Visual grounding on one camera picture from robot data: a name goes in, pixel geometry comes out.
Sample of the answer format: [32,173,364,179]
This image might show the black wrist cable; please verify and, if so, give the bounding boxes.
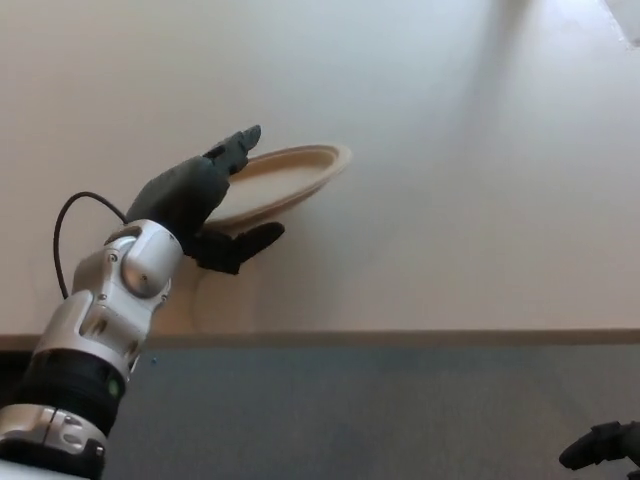
[53,191,129,300]

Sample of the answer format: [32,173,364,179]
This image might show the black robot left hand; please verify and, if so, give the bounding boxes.
[124,124,286,276]

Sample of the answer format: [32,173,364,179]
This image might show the beige round paper plate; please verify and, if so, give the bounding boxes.
[207,143,354,232]

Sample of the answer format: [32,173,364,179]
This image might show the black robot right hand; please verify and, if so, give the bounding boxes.
[558,420,640,472]

